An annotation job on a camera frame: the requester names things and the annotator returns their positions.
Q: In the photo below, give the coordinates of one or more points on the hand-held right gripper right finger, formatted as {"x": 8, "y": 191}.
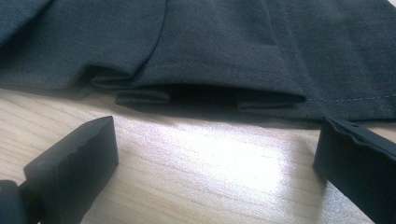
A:
{"x": 358, "y": 165}

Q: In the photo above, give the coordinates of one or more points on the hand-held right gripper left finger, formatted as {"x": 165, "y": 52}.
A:
{"x": 74, "y": 161}

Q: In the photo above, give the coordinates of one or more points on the black cloth garment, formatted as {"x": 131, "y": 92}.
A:
{"x": 218, "y": 46}

